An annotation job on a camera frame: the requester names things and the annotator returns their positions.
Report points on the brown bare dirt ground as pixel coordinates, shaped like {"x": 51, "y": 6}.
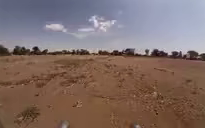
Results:
{"x": 103, "y": 96}

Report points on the row of trees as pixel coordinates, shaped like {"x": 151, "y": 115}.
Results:
{"x": 36, "y": 51}

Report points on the robot's own part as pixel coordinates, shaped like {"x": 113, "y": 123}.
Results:
{"x": 136, "y": 125}
{"x": 64, "y": 124}

